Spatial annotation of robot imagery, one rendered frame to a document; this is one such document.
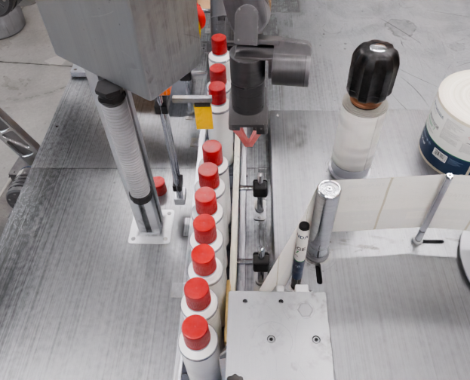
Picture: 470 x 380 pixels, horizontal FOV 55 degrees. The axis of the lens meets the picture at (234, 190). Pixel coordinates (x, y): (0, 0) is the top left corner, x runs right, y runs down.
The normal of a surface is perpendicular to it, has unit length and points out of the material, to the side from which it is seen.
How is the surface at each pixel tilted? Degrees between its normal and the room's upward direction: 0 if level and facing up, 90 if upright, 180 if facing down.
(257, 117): 1
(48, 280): 0
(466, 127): 90
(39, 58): 0
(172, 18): 90
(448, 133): 90
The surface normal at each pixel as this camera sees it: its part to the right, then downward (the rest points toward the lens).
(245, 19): -0.15, 0.43
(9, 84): -0.04, -0.65
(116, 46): -0.59, 0.62
